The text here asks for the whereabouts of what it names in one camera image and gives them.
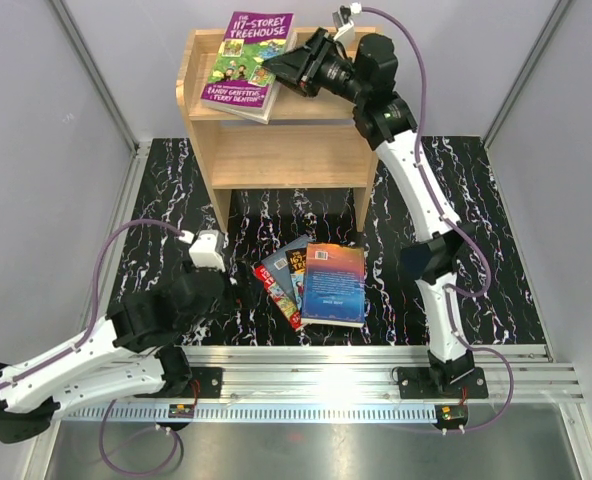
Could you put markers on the purple 117-storey treehouse book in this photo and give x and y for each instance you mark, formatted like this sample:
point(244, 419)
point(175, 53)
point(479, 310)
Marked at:
point(238, 83)

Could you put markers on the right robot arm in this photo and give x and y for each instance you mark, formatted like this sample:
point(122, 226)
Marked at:
point(385, 121)

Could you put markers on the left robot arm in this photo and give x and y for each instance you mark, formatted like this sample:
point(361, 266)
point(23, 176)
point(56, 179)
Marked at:
point(130, 350)

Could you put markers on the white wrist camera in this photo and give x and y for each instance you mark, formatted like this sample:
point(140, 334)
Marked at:
point(206, 248)
point(344, 23)

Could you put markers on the light wooden bookshelf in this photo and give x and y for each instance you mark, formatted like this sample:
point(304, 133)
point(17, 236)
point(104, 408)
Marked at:
point(308, 143)

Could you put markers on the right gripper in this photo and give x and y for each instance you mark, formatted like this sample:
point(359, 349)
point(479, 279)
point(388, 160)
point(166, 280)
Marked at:
point(290, 65)

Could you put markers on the grey-blue dark cover book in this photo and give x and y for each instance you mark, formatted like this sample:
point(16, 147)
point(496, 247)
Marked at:
point(277, 264)

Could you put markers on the slotted cable duct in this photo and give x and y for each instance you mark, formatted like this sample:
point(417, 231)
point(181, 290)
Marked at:
point(206, 412)

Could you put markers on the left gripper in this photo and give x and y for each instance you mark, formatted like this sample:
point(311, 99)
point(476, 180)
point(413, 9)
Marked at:
point(247, 293)

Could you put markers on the red 13-storey treehouse book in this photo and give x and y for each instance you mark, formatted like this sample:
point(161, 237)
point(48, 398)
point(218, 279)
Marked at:
point(284, 303)

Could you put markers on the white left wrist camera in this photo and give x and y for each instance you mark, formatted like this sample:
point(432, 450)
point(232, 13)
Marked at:
point(206, 248)

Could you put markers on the black 169-storey treehouse book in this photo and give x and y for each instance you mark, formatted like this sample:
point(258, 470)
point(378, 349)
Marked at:
point(297, 266)

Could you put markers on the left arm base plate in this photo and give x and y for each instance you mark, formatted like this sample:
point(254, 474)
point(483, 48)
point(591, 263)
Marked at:
point(206, 381)

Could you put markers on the aluminium mounting rail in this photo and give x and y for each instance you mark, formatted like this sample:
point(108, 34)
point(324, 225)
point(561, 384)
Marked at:
point(364, 374)

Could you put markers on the blue sunset cover book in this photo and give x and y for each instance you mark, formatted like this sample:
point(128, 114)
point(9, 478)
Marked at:
point(334, 291)

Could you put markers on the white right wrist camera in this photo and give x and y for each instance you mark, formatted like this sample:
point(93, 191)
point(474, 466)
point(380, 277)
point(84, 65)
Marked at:
point(344, 23)

